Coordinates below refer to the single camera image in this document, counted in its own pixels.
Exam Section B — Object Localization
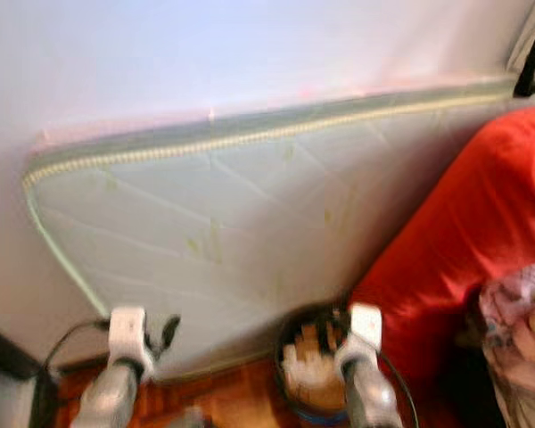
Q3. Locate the pink cartoon print quilt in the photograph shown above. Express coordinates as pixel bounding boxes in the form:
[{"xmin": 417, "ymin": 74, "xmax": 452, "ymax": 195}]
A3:
[{"xmin": 477, "ymin": 263, "xmax": 535, "ymax": 428}]

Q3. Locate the dark round waste bin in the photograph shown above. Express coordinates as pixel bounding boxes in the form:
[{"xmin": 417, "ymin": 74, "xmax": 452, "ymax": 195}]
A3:
[{"xmin": 275, "ymin": 303, "xmax": 371, "ymax": 424}]

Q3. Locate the beige crumpled paper trash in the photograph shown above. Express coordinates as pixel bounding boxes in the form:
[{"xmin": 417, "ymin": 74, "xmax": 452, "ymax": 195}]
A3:
[{"xmin": 281, "ymin": 323, "xmax": 349, "ymax": 413}]

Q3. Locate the pale green quilted mattress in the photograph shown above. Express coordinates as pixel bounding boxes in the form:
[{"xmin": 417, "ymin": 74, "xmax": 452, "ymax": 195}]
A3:
[{"xmin": 22, "ymin": 76, "xmax": 523, "ymax": 384}]

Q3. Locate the dark framed cabinet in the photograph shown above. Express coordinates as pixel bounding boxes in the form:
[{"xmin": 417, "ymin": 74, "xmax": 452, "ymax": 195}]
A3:
[{"xmin": 0, "ymin": 323, "xmax": 59, "ymax": 428}]

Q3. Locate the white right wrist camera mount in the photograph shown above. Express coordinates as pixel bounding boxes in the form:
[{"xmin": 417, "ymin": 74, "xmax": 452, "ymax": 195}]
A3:
[{"xmin": 339, "ymin": 303, "xmax": 384, "ymax": 358}]

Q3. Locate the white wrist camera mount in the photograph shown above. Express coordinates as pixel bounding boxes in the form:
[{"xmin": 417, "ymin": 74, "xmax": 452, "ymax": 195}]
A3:
[
  {"xmin": 107, "ymin": 306, "xmax": 151, "ymax": 375},
  {"xmin": 339, "ymin": 303, "xmax": 384, "ymax": 358}
]

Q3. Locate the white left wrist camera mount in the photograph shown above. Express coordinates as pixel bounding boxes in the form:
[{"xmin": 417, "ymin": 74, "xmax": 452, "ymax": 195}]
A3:
[{"xmin": 107, "ymin": 306, "xmax": 151, "ymax": 375}]

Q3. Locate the black cable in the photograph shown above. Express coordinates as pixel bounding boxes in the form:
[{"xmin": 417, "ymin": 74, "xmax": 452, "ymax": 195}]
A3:
[
  {"xmin": 46, "ymin": 319, "xmax": 110, "ymax": 393},
  {"xmin": 379, "ymin": 350, "xmax": 422, "ymax": 428}
]

